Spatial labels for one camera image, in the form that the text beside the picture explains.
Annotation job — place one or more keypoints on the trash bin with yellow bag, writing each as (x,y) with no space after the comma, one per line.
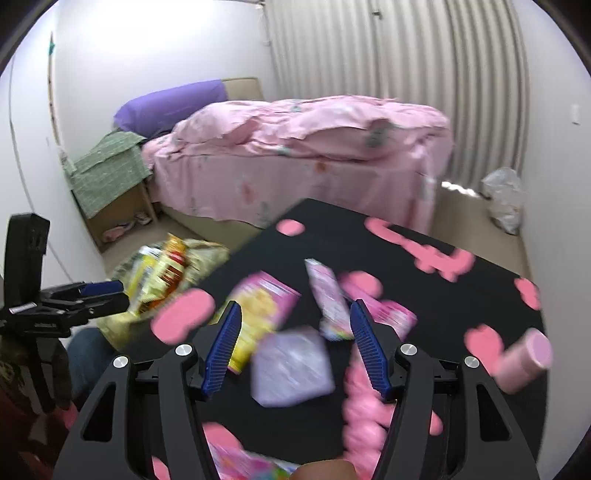
(207,256)

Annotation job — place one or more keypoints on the yellow and pink snack packet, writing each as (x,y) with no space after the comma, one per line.
(263,309)

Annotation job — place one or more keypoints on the cardboard nightstand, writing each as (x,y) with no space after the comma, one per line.
(120,212)

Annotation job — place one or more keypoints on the beige pleated curtain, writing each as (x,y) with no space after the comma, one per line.
(392,50)

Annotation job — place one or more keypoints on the pink cup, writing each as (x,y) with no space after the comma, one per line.
(526,360)

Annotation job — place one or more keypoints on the white wall switch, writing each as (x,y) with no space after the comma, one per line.
(576,115)

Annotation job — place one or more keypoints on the black table with pink shapes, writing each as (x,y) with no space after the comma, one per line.
(415,295)

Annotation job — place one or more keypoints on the white shoe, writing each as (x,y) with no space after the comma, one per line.
(143,218)

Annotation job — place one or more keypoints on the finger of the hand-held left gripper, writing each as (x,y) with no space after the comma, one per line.
(94,307)
(99,288)

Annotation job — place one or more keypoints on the person's leg in jeans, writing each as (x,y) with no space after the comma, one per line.
(90,360)

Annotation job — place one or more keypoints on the pink floral duvet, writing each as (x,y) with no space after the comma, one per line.
(300,124)

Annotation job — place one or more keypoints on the pink shoe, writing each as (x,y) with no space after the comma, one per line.
(117,232)

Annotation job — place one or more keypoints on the white plastic bag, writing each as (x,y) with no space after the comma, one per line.
(505,201)

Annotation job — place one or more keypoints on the beige headboard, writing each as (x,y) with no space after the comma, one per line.
(242,87)

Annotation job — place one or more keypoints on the pink and white candy packet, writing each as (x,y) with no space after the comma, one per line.
(328,297)

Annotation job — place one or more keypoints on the yellow and red snack packet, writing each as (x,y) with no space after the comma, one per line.
(159,277)

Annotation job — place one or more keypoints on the bed with pink floral sheet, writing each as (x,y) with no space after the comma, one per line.
(286,184)

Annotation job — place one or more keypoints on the pink cartoon toy packet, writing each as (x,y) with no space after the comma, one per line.
(392,318)

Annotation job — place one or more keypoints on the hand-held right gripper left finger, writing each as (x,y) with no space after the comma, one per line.
(224,350)

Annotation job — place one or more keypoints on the purple snack packet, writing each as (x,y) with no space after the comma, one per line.
(293,369)

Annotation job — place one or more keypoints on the purple pillow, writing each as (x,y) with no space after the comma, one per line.
(171,106)

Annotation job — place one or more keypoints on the green checked cloth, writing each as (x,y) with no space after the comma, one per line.
(111,166)

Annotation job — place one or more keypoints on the pink printed packet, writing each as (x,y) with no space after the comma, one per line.
(244,461)

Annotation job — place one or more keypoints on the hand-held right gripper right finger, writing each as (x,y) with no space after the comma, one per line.
(369,355)

